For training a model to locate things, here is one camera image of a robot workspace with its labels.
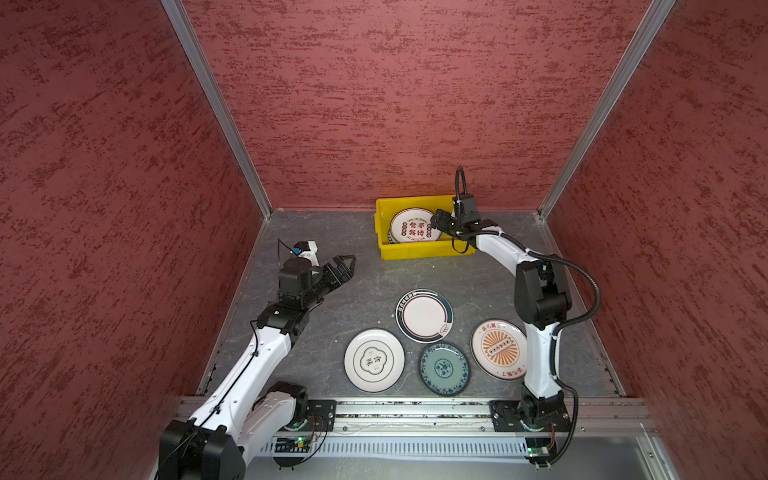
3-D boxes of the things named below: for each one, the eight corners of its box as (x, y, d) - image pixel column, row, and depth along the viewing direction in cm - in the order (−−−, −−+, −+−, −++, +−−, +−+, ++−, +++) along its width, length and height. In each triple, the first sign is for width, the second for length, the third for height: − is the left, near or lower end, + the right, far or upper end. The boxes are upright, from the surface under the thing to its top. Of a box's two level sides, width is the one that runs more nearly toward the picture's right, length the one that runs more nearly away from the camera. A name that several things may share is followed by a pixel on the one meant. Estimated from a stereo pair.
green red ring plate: (395, 343, 88) (395, 340, 87) (395, 291, 100) (395, 288, 98) (455, 343, 89) (456, 341, 87) (448, 291, 100) (449, 288, 98)
